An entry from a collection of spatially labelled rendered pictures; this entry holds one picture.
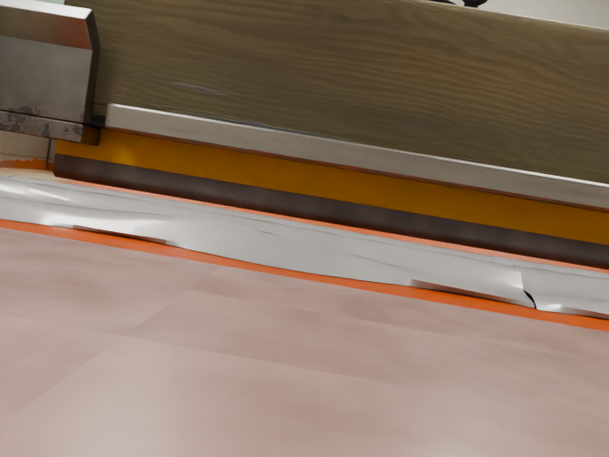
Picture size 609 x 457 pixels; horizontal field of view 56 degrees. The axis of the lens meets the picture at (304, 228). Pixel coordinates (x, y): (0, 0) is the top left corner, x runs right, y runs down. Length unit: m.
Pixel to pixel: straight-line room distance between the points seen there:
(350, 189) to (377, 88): 0.04
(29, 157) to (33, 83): 0.16
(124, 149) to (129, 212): 0.11
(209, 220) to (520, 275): 0.08
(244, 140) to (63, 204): 0.09
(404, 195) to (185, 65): 0.11
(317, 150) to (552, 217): 0.11
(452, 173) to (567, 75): 0.06
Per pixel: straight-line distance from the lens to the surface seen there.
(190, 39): 0.26
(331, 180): 0.25
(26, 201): 0.17
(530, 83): 0.26
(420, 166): 0.23
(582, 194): 0.25
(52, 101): 0.26
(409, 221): 0.26
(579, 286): 0.18
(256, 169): 0.26
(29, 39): 0.27
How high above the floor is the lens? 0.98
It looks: 5 degrees down
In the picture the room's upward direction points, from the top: 9 degrees clockwise
